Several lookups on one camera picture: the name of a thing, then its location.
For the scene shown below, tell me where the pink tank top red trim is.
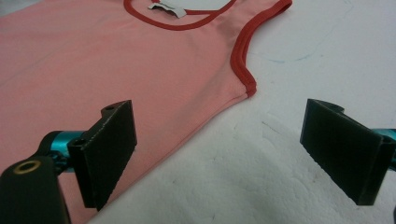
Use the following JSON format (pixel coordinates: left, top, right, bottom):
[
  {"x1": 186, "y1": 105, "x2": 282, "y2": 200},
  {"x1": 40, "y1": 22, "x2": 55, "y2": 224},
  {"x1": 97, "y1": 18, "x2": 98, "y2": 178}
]
[{"x1": 0, "y1": 0, "x2": 293, "y2": 224}]

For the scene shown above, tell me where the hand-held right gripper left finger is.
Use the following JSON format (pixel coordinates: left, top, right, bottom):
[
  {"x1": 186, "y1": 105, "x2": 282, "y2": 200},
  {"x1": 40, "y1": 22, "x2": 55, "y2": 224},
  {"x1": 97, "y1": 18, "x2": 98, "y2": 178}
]
[{"x1": 39, "y1": 99, "x2": 138, "y2": 212}]

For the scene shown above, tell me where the white garment label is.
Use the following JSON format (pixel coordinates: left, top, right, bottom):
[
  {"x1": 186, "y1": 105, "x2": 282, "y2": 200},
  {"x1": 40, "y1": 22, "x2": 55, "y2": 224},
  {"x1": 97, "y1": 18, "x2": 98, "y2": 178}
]
[{"x1": 148, "y1": 0, "x2": 188, "y2": 19}]

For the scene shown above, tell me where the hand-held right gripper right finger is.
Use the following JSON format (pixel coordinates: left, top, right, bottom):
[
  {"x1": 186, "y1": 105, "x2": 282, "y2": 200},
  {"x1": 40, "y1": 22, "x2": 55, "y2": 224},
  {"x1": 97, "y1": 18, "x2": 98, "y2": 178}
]
[{"x1": 300, "y1": 98, "x2": 396, "y2": 206}]

